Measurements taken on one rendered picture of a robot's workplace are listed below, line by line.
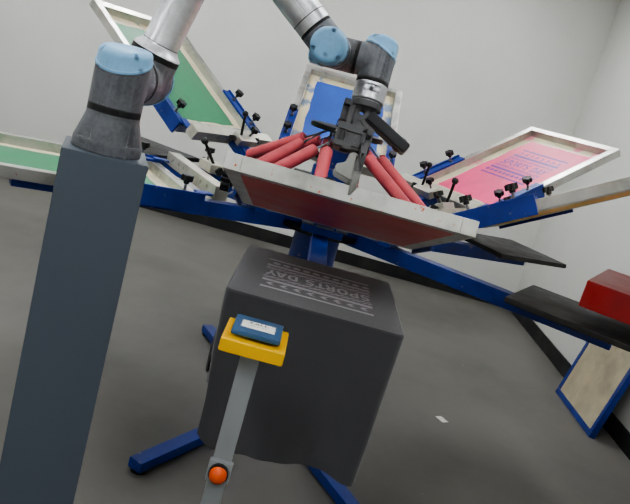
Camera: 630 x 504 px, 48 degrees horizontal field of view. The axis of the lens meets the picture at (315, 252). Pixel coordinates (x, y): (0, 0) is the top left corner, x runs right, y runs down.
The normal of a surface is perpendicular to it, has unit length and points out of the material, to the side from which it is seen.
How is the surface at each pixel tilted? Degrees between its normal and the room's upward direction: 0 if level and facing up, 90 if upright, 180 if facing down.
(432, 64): 90
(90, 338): 90
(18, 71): 90
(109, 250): 90
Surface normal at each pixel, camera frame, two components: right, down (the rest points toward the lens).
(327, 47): -0.11, 0.20
